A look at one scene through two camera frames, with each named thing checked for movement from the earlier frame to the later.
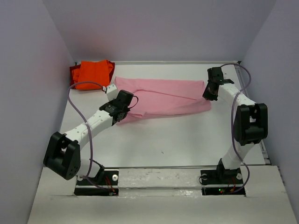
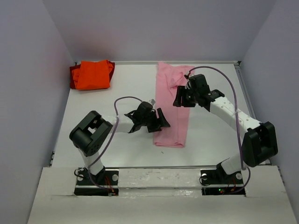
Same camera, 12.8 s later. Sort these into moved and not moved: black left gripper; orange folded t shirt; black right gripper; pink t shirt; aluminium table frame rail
Moved: black right gripper; black left gripper; pink t shirt
Not moved: orange folded t shirt; aluminium table frame rail
